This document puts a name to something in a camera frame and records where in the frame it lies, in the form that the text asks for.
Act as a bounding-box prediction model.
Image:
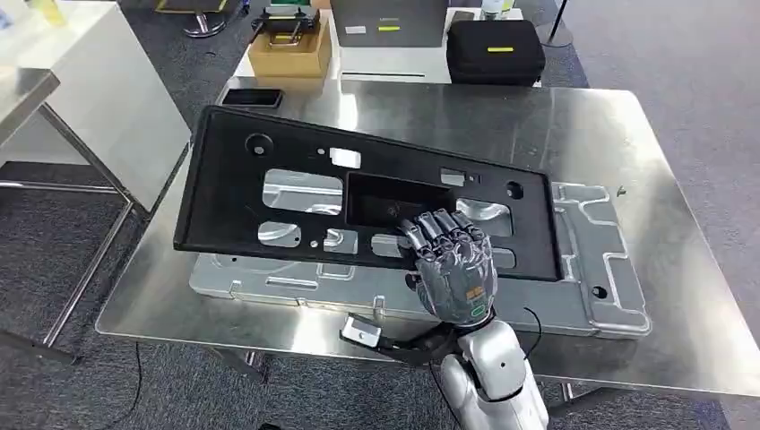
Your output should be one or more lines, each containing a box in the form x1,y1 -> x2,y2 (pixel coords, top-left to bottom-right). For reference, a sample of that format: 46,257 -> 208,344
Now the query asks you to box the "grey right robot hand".
396,208 -> 499,328

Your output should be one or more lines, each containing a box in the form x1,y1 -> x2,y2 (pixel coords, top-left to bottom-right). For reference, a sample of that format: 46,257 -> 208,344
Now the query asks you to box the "clear bottle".
479,0 -> 515,21

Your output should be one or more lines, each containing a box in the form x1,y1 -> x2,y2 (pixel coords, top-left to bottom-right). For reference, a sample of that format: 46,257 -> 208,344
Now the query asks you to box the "black tool with yellow label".
251,4 -> 323,50

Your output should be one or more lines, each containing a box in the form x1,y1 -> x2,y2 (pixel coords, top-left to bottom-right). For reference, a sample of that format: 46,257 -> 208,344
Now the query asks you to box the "grey and white case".
328,0 -> 453,85

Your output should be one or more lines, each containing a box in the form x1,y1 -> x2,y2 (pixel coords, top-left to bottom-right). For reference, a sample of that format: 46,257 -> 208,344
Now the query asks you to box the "chair base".
155,0 -> 240,39

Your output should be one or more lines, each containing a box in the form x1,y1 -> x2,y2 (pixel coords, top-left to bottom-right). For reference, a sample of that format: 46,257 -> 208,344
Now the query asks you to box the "steel side table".
0,66 -> 151,365

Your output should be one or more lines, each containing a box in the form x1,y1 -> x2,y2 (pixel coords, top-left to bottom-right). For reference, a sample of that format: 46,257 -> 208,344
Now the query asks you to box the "aluminium fixture plate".
188,180 -> 653,340

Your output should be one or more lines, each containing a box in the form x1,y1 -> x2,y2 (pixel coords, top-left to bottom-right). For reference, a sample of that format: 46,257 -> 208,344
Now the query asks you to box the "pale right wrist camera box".
341,314 -> 383,349

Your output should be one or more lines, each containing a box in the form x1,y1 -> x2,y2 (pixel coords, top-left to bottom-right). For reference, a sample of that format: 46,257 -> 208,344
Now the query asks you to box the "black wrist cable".
522,306 -> 543,360

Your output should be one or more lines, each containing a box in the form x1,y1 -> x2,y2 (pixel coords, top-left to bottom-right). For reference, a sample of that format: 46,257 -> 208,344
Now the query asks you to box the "black plastic panel with cutouts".
173,105 -> 563,284

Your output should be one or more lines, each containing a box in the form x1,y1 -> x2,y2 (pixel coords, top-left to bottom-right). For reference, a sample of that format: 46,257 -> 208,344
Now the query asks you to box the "brown cardboard box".
247,22 -> 333,80

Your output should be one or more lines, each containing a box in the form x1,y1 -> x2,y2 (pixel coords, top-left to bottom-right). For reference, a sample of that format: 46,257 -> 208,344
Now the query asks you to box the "steel work table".
94,77 -> 760,400

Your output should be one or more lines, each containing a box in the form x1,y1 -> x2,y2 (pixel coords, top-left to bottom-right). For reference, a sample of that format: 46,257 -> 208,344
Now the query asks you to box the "black zip case yellow label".
445,19 -> 548,86

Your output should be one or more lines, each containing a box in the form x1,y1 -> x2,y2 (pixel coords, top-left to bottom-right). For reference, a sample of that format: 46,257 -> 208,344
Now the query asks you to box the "small black tray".
220,87 -> 284,110

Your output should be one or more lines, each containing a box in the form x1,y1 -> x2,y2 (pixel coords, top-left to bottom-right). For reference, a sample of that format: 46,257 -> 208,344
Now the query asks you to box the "black floor cable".
116,340 -> 145,430

